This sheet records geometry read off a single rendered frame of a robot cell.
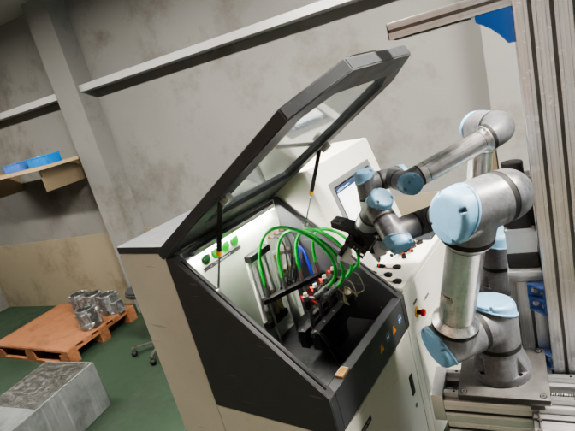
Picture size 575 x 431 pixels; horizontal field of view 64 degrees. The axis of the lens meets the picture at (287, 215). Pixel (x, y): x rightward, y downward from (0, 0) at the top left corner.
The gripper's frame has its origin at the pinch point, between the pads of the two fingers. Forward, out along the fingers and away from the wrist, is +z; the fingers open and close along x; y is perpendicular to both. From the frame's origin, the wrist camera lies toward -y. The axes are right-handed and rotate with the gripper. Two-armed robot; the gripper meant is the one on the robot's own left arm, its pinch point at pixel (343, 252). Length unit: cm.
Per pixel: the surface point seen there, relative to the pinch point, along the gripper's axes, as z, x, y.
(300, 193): 28, 32, -38
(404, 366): 53, 9, 45
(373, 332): 29.3, -0.8, 25.3
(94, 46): 149, 118, -327
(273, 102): 114, 158, -144
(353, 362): 23.2, -19.1, 25.8
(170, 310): 39, -45, -41
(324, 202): 29, 37, -27
